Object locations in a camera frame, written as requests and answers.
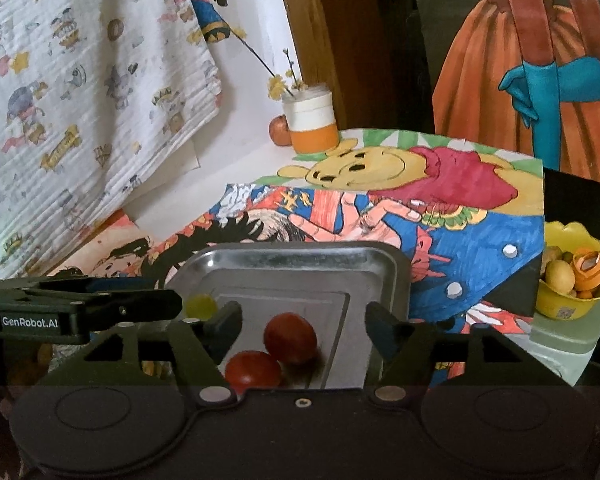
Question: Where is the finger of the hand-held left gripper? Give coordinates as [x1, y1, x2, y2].
[77, 288, 184, 335]
[22, 274, 156, 295]

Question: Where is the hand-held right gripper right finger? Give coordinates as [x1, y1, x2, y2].
[364, 301, 528, 406]

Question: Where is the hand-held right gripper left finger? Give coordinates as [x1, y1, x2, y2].
[77, 301, 244, 406]

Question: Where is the green grape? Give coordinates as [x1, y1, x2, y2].
[186, 294, 218, 320]

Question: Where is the small red cherry tomato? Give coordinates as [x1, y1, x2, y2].
[224, 350, 282, 395]

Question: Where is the large red tomato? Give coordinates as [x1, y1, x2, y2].
[263, 312, 317, 365]

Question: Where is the metal tray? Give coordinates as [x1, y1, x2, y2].
[165, 241, 412, 396]

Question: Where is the black-haired boy cartoon drawing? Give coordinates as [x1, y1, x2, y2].
[47, 210, 181, 281]

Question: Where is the white printed cartoon blanket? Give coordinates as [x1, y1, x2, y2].
[0, 0, 224, 281]

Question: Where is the yellow plastic bowl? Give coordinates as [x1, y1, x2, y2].
[535, 220, 600, 320]

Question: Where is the pale green plastic stool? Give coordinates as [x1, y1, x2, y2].
[527, 300, 600, 386]

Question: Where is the small red apple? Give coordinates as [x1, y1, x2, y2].
[269, 114, 292, 147]

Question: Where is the orange peel curl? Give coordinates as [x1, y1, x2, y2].
[562, 249, 600, 293]

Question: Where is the white and orange jar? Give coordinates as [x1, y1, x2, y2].
[281, 82, 339, 153]

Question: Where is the yellow flower twig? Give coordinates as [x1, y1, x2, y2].
[230, 25, 311, 101]

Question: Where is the orange dress wall poster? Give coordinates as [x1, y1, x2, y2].
[432, 0, 600, 191]

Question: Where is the cartoon wall picture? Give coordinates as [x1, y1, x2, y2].
[177, 0, 248, 45]

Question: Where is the wooden door frame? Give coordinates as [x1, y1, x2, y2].
[272, 0, 376, 131]

